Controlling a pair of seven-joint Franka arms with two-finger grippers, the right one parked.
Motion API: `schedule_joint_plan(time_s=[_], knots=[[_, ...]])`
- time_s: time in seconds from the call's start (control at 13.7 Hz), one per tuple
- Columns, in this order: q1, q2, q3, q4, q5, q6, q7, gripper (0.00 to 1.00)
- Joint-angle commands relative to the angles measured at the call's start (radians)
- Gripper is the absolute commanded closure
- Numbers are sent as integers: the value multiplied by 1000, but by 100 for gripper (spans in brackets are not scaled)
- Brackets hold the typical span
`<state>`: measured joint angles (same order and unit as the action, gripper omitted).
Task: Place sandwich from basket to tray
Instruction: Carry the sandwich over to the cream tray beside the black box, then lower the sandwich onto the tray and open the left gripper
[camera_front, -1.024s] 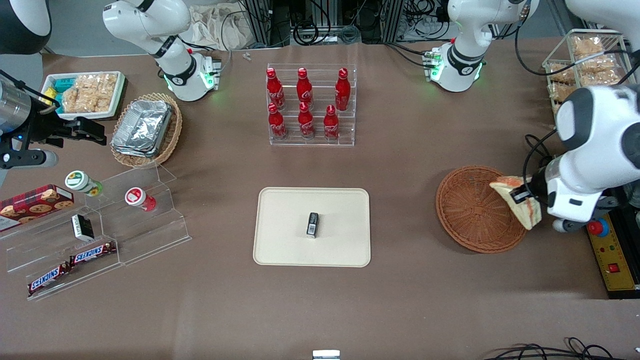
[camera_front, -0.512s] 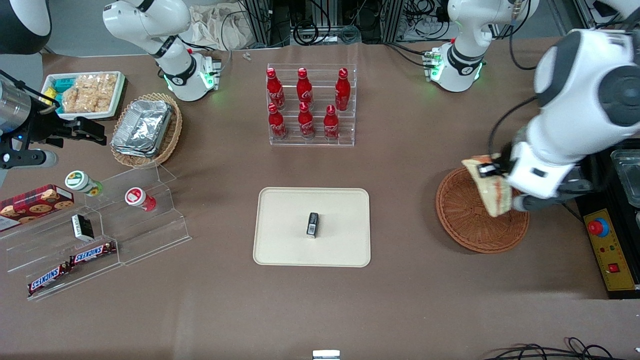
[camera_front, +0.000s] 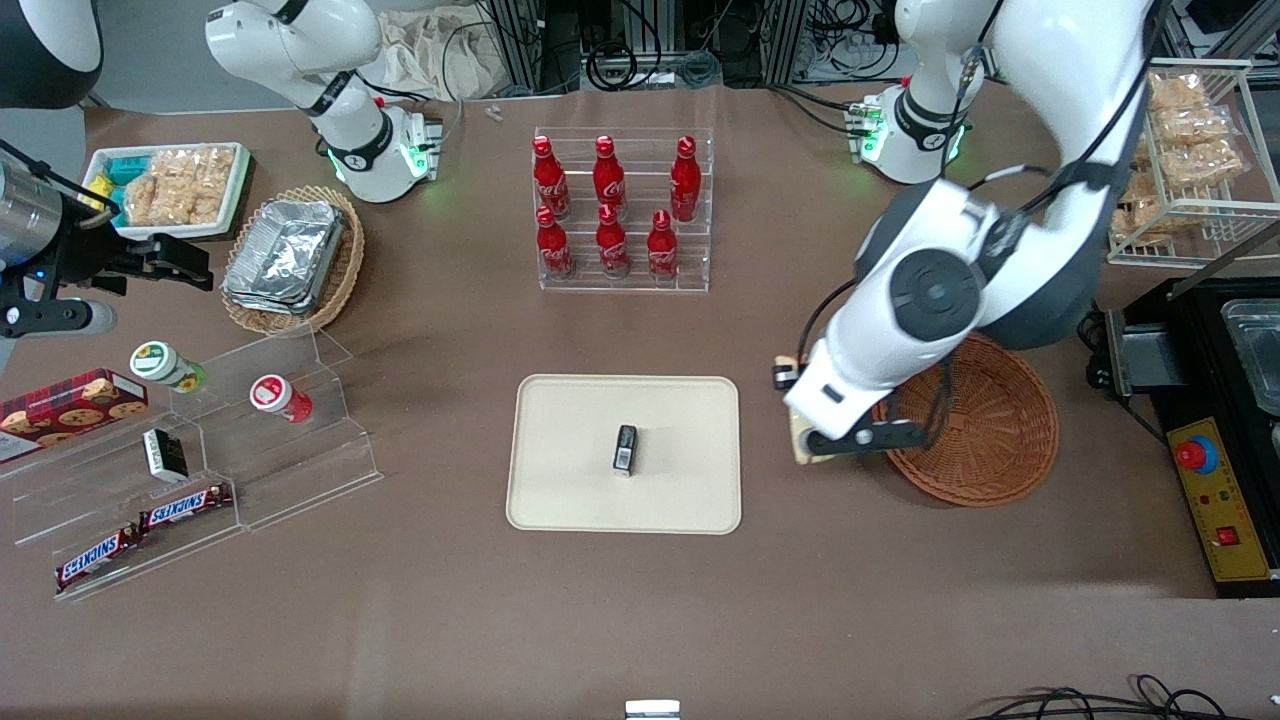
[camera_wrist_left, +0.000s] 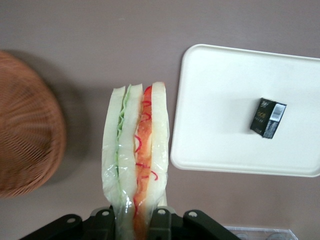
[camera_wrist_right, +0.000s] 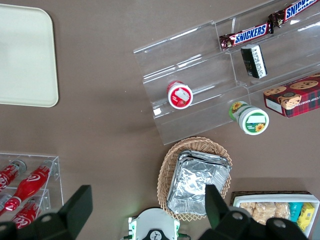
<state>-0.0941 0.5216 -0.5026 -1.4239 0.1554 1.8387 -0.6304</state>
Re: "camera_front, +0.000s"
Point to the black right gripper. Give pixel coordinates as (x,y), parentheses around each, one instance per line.
(82,255)

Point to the triangular sandwich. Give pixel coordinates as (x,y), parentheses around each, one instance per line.
(801,442)

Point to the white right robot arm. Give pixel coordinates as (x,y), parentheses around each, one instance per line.
(300,45)

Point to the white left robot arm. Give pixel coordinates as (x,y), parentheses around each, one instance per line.
(1060,60)

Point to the white rectangular snack tray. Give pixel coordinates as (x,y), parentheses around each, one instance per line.
(240,170)

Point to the light wicker basket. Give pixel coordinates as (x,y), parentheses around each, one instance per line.
(340,275)

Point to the brown wicker basket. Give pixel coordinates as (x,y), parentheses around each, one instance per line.
(990,440)

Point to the beige plastic tray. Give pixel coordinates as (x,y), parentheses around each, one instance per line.
(570,450)

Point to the clear bag of rice crackers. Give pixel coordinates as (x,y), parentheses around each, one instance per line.
(180,185)

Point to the green cup with sunflower lid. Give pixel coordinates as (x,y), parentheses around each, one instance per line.
(160,363)

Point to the yellow snack packet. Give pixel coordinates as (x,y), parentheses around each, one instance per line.
(100,192)

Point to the teal snack packet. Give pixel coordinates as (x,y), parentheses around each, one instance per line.
(125,168)

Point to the aluminium foil container stack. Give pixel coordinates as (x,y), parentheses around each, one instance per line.
(285,255)

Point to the clear acrylic bottle rack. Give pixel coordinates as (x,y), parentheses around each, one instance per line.
(690,265)

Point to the red cup with white lid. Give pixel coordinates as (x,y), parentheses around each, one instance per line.
(275,395)

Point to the red cola bottle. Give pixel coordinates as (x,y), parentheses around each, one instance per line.
(553,250)
(685,180)
(612,248)
(609,180)
(550,180)
(662,252)

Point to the small black packet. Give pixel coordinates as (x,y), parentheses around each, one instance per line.
(625,450)

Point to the red cookie box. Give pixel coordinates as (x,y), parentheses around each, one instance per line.
(70,405)

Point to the small black and white box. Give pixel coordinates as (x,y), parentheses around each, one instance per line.
(165,455)

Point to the clear acrylic stepped shelf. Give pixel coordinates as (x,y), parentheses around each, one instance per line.
(300,470)
(60,500)

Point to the Snickers chocolate bar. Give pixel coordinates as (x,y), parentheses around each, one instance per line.
(185,506)
(95,558)

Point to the beige cloth bag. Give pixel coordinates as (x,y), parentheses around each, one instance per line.
(430,50)

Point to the grey black box on cart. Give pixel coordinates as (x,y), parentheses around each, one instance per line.
(1135,355)

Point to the white object at table edge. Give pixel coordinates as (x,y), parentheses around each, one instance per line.
(652,710)

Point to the bag of crackers in rack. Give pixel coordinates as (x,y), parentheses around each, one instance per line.
(1195,128)
(1140,210)
(1205,165)
(1178,93)

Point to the black equipment cart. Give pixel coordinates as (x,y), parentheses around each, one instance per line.
(1195,340)

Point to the red emergency stop button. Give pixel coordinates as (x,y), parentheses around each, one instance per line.
(1195,455)

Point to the yellow control box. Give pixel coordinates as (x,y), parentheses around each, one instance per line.
(1225,520)

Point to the metal pan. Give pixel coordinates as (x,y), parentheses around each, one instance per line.
(1255,350)

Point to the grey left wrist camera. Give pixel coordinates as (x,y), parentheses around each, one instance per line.
(868,438)

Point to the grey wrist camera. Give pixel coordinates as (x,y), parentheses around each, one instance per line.
(55,318)
(868,438)

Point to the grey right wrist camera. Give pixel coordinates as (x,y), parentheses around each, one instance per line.
(55,318)

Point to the aluminium frame post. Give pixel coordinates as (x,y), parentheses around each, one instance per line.
(525,40)
(785,40)

